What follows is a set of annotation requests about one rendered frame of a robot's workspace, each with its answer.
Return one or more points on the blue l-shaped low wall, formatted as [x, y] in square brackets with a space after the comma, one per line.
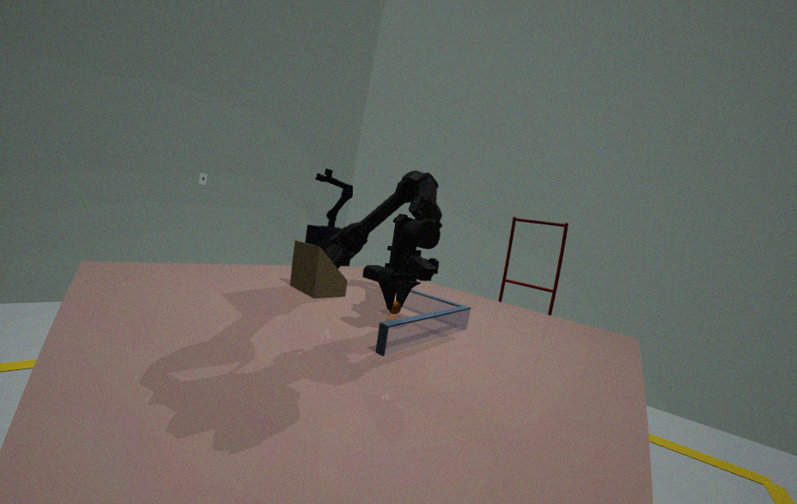
[383, 327]

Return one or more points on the low clear corner walls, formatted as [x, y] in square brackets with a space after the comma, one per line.
[405, 336]

